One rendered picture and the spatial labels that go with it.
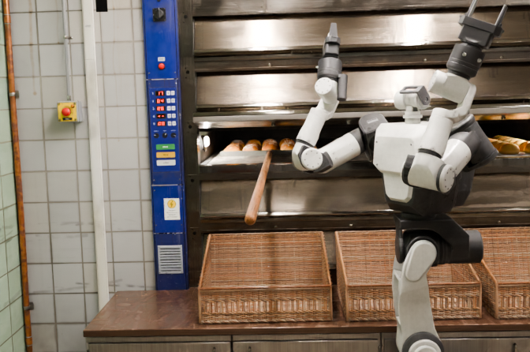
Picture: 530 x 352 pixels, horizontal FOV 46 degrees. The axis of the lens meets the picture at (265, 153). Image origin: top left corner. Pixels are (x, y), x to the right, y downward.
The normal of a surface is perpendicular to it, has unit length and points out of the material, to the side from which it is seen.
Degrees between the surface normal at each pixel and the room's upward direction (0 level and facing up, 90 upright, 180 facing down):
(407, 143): 90
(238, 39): 70
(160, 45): 90
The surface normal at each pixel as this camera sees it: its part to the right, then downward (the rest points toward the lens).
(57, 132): -0.04, 0.10
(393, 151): -0.85, 0.07
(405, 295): 0.11, 0.49
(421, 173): -0.64, 0.36
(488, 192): -0.05, -0.25
